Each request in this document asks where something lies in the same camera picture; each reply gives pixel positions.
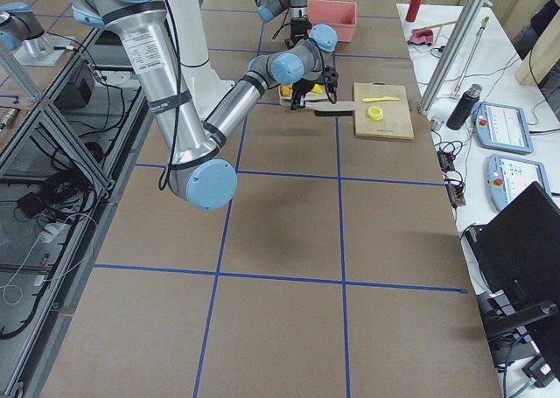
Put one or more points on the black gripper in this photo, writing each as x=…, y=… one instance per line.
x=299, y=25
x=304, y=86

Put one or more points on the black water bottle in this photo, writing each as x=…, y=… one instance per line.
x=464, y=107

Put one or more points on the black power adapter box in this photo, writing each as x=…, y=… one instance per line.
x=78, y=89

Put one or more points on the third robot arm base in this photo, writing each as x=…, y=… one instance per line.
x=24, y=36

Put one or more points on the yellow plastic knife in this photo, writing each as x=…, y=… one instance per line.
x=380, y=99

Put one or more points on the aluminium frame post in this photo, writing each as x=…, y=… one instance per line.
x=465, y=21

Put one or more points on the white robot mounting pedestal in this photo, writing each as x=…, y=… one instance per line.
x=206, y=86

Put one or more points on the pink plastic bin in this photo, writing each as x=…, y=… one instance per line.
x=340, y=15

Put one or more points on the yellow toy corn cob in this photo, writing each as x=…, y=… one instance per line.
x=317, y=89

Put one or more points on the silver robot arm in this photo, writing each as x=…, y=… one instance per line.
x=297, y=10
x=195, y=110

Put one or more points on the black monitor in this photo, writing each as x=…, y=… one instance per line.
x=518, y=253

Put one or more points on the bamboo cutting board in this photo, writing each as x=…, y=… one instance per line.
x=395, y=125

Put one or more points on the far teach pendant tablet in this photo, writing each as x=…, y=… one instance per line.
x=502, y=127

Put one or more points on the red water bottle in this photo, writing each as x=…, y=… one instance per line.
x=412, y=11

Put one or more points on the small metal cup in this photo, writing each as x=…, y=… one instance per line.
x=436, y=123

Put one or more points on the near teach pendant tablet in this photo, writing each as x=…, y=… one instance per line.
x=507, y=177

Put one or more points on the wooden stick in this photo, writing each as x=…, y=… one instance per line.
x=433, y=26

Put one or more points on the beige plastic dustpan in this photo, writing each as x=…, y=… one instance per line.
x=309, y=97

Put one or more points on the beige hand brush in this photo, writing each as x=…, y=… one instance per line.
x=328, y=109

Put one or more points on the teach pendant tablet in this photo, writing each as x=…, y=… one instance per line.
x=502, y=127
x=507, y=177

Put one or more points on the metal reacher grabber stick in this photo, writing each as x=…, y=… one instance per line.
x=454, y=94

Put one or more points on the yellow lemon slice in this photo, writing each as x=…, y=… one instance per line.
x=375, y=113

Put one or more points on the pink cloth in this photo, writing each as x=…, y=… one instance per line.
x=421, y=37

